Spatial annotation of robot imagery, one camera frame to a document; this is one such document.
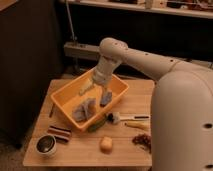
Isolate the small grey sponge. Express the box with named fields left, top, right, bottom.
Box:
left=100, top=92, right=112, bottom=107

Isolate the wooden table board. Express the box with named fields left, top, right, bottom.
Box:
left=23, top=79, right=151, bottom=167

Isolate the grey baseboard heater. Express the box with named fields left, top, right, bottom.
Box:
left=64, top=42, right=100, bottom=61

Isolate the yellow plastic tray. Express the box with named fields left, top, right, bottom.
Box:
left=51, top=70, right=129, bottom=131

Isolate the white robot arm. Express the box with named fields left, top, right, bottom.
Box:
left=80, top=37, right=213, bottom=171

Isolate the striped brown block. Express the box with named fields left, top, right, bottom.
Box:
left=47, top=126, right=72, bottom=142

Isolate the bunch of dark grapes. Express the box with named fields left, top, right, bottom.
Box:
left=132, top=134, right=151, bottom=152

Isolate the grey cloth in tray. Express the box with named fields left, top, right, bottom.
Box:
left=72, top=98, right=96, bottom=122

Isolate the yellow banana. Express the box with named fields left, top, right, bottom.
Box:
left=125, top=121, right=149, bottom=131

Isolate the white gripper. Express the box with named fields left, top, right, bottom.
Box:
left=79, top=56, right=119, bottom=97

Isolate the white dish brush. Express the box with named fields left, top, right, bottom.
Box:
left=107, top=112, right=150, bottom=124

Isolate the green cucumber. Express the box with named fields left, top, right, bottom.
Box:
left=87, top=120, right=106, bottom=133

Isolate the white metal cup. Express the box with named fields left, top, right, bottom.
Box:
left=36, top=134, right=56, bottom=157

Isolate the dark pen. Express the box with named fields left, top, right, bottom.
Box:
left=49, top=104, right=55, bottom=118

